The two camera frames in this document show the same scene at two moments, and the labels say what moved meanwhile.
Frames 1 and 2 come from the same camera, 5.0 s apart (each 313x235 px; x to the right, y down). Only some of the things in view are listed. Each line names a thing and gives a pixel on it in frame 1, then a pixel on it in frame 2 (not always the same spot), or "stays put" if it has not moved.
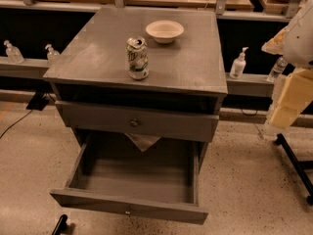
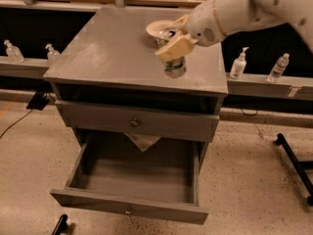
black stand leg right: (299, 166) stays put
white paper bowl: (164, 31) stays put
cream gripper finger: (296, 94) -> (202, 26)
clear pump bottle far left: (14, 55) stays put
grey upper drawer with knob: (139, 119) stays put
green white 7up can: (137, 58) -> (174, 67)
